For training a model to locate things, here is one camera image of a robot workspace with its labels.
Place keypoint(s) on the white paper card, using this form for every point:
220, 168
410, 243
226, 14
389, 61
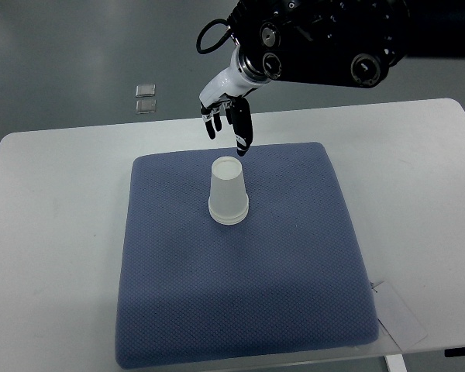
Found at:
396, 317

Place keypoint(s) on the black table control panel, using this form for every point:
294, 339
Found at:
455, 352

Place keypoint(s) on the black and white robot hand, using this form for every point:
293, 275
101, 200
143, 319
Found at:
227, 93

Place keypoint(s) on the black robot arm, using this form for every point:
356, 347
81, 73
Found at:
338, 43

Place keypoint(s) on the white paper cup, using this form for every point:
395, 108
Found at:
227, 194
228, 220

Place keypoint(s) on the white table leg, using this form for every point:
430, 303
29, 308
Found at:
395, 363

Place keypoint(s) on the upper metal floor plate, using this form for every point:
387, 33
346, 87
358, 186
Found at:
145, 90

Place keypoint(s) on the blue-grey textured cushion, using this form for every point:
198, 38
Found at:
290, 277

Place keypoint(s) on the white paper cup on cushion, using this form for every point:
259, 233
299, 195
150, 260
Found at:
228, 220

